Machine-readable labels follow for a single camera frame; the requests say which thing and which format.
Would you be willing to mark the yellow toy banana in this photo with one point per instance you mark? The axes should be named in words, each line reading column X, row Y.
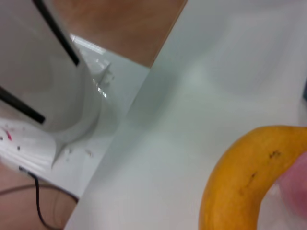
column 239, row 179

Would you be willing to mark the pink toy peach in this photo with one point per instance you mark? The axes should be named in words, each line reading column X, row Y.
column 295, row 187

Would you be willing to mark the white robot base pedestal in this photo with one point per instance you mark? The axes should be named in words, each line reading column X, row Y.
column 36, row 60

